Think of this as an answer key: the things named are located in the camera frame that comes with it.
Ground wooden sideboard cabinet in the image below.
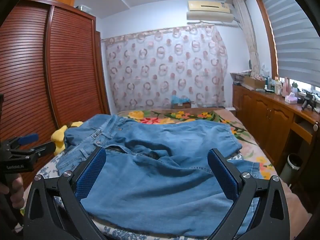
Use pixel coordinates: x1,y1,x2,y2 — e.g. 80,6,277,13
231,84,320,190

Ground small black tripod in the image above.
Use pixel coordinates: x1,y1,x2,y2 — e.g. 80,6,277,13
301,92,317,110

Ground circle patterned sheer curtain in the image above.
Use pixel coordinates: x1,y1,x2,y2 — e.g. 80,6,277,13
101,25,229,113

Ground brown floral blanket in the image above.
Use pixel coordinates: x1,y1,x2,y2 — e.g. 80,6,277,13
117,107,309,240

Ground open cardboard box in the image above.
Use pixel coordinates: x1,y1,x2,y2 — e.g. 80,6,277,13
244,76,267,90

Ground patterned flat box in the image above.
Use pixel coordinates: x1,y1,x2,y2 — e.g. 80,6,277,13
230,70,252,84

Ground blue denim pants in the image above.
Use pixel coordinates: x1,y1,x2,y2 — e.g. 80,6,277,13
56,114,260,239

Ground beige drape curtain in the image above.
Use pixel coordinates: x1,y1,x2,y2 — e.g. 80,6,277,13
232,0,262,77

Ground blue plastic bag bundle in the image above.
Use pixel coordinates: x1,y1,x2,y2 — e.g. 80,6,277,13
170,95,189,104

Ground small cardboard box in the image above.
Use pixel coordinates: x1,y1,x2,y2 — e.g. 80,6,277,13
170,101,192,109

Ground cream wall air conditioner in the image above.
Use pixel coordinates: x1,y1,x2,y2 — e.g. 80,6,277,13
186,0,235,23

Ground pink tissue box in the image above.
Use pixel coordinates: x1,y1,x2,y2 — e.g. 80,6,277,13
285,92,298,104

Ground yellow plush toy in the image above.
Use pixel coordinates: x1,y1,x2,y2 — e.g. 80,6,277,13
51,121,83,154

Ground person's left hand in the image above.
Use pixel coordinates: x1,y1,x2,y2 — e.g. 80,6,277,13
0,176,24,207

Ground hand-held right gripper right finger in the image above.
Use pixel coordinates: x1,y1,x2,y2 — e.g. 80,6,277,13
207,148,290,240

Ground wooden window frame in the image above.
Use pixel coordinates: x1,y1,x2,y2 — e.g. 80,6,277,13
254,0,280,78

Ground grey trash bin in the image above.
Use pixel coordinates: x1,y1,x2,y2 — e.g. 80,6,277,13
280,153,304,184

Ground white bottle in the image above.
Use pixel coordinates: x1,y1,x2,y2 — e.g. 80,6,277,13
274,77,283,95

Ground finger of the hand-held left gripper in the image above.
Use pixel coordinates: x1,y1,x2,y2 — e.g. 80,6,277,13
10,141,56,162
7,133,39,147

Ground wooden slatted wardrobe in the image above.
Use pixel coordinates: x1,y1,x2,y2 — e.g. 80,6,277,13
0,0,110,170

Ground white blue floral quilt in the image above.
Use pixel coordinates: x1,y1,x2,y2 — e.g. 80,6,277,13
24,152,253,240

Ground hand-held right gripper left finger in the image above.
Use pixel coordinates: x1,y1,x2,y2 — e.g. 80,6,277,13
23,147,110,240

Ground grey striped window blind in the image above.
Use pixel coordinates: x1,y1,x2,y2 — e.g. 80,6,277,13
257,0,320,88

